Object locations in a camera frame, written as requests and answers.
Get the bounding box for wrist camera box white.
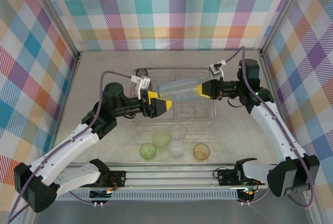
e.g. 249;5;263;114
130;74;152;100
209;61;227;77

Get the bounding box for black cable loop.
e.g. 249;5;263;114
213;166;236;181

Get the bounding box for pale green frosted cup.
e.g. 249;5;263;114
152;129;172;152

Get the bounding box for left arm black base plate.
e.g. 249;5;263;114
79;170;127;188

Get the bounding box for slotted grey cable duct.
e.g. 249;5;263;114
41;190;240;201

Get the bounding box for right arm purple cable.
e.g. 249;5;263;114
222;46;315;208

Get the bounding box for aluminium frame post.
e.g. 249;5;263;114
27;0;81;60
259;0;313;58

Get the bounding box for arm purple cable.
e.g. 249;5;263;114
222;46;315;208
5;70;134;224

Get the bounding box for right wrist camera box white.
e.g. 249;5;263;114
209;61;227;77

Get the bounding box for orange translucent cup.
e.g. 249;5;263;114
192;143;211;161

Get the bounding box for small circuit board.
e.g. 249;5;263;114
237;187;258;205
89;189;114;207

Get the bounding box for tall blue translucent cup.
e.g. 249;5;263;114
156;76;207;103

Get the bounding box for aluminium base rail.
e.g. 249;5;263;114
28;161;317;191

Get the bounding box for clear glassy cup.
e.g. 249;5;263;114
169;124;187;141

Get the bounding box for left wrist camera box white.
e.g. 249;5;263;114
130;74;152;100

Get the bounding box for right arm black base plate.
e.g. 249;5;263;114
217;169;266;186

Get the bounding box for aluminium side rail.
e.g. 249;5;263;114
53;52;82;144
259;51;287;131

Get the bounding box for clear plastic dish rack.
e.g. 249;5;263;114
132;67;218;126

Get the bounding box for bright green translucent cup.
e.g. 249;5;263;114
139;142;158;160

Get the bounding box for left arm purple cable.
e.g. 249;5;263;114
5;70;134;224

